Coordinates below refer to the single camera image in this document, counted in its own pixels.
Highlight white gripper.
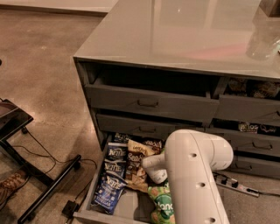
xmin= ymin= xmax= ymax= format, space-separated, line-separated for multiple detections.
xmin=142 ymin=153 xmax=167 ymax=184

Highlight brown sea salt chip bag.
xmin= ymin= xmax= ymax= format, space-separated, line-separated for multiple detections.
xmin=125 ymin=140 xmax=155 ymax=193

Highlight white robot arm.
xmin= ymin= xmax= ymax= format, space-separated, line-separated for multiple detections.
xmin=142 ymin=129 xmax=234 ymax=224

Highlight brown chip bag behind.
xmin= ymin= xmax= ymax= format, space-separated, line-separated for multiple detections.
xmin=143 ymin=139 xmax=163 ymax=154

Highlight middle blue kettle chip bag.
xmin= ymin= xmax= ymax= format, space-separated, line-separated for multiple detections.
xmin=104 ymin=159 xmax=126 ymax=178

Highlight blue kettle chip bag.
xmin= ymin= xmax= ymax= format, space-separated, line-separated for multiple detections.
xmin=106 ymin=143 xmax=128 ymax=160
xmin=104 ymin=159 xmax=126 ymax=178
xmin=93 ymin=171 xmax=127 ymax=214

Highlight upper blue kettle chip bag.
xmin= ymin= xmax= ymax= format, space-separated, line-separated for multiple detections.
xmin=106 ymin=143 xmax=128 ymax=160

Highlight dark chip bag at back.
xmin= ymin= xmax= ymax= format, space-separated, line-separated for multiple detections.
xmin=113 ymin=133 xmax=132 ymax=144

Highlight bottom left open drawer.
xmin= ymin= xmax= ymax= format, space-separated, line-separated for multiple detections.
xmin=73 ymin=136 xmax=155 ymax=224

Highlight lower green dang bag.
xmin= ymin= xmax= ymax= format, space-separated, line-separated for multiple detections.
xmin=148 ymin=182 xmax=176 ymax=224

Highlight lower blue kettle chip bag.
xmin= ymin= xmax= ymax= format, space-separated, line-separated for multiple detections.
xmin=93 ymin=171 xmax=127 ymax=214

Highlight middle left grey drawer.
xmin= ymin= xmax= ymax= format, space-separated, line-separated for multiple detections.
xmin=90 ymin=109 xmax=204 ymax=145

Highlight grey drawer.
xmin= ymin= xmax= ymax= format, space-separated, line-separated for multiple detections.
xmin=205 ymin=119 xmax=280 ymax=157
xmin=85 ymin=78 xmax=219 ymax=123
xmin=90 ymin=109 xmax=204 ymax=145
xmin=227 ymin=150 xmax=280 ymax=179
xmin=215 ymin=78 xmax=280 ymax=126

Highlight top left grey drawer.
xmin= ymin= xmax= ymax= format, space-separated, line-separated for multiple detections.
xmin=85 ymin=78 xmax=219 ymax=123

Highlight grey drawer cabinet counter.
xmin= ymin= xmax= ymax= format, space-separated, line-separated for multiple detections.
xmin=73 ymin=0 xmax=280 ymax=152

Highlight middle right grey drawer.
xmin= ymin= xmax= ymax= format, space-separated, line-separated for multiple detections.
xmin=205 ymin=119 xmax=280 ymax=157

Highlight bottom right grey drawer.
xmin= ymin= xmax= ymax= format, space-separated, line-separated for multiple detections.
xmin=227 ymin=150 xmax=280 ymax=179

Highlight top right grey drawer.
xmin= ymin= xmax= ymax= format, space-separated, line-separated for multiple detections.
xmin=215 ymin=78 xmax=280 ymax=126

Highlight white power strip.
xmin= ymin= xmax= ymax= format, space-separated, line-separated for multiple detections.
xmin=213 ymin=172 xmax=260 ymax=198

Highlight black power adapter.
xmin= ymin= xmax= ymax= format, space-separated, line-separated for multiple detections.
xmin=62 ymin=200 xmax=79 ymax=218

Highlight brown shoe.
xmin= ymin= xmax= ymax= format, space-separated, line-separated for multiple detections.
xmin=0 ymin=170 xmax=28 ymax=204

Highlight black metal stand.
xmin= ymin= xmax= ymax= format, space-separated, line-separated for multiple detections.
xmin=0 ymin=99 xmax=81 ymax=224

